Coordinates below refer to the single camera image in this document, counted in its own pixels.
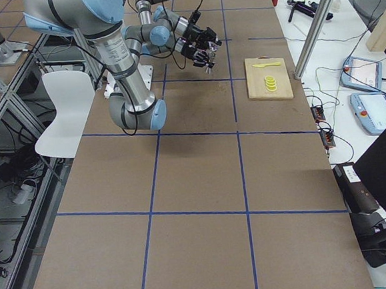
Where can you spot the left blue teach pendant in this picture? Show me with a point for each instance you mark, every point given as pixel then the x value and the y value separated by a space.
pixel 362 74

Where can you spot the yellow plastic knife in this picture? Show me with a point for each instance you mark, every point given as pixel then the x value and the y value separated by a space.
pixel 262 65

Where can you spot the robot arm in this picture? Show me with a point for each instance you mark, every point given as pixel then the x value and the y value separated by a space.
pixel 134 106
pixel 162 32

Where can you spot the lemon slice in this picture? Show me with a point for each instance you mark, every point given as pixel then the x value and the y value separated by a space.
pixel 269 78
pixel 271 89
pixel 271 86
pixel 271 83

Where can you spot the aluminium frame post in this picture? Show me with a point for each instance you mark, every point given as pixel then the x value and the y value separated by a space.
pixel 311 39

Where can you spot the wooden cutting board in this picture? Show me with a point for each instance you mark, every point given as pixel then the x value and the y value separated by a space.
pixel 256 85

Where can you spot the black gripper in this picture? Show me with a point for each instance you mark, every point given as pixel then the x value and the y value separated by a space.
pixel 189 49
pixel 193 32

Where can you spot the wooden plank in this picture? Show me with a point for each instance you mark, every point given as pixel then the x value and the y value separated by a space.
pixel 377 40

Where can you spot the white plastic chair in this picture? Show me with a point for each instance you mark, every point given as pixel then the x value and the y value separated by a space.
pixel 72 94

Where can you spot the blue teach pendant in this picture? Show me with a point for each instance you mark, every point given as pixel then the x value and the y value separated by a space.
pixel 362 74
pixel 370 110

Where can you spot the right blue teach pendant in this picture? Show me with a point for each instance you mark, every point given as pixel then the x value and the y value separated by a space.
pixel 370 110

